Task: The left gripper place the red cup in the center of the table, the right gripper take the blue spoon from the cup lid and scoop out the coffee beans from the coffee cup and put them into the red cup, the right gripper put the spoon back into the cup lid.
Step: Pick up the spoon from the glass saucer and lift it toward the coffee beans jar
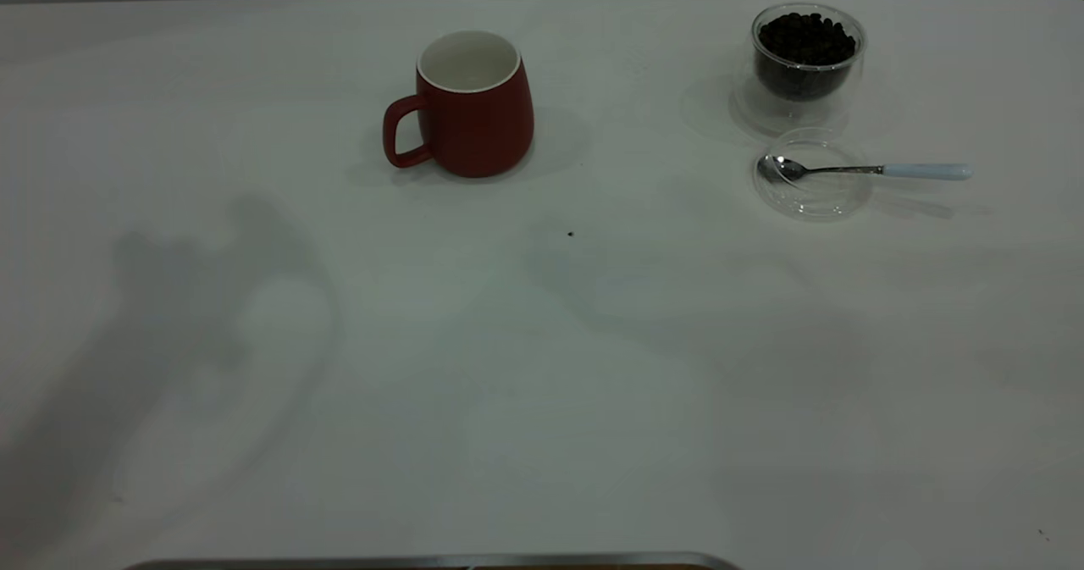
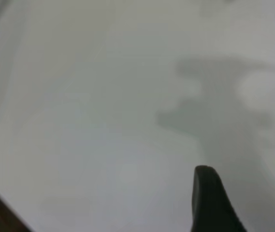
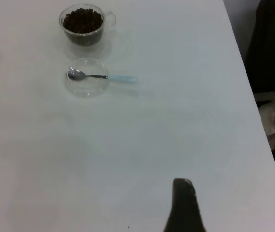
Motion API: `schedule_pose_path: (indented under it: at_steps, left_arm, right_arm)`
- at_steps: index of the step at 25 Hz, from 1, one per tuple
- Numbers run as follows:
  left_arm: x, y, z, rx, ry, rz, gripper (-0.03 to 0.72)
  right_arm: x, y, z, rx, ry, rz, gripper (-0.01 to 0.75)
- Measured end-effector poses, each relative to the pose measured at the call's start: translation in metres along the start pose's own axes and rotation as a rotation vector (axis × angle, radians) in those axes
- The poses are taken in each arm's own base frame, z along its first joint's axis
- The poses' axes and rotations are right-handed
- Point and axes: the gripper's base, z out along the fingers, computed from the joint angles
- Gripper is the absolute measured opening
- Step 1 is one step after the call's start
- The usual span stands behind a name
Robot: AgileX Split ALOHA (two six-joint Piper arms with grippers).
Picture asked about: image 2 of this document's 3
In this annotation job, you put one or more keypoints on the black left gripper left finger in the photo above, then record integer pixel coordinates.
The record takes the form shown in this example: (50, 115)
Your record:
(209, 205)

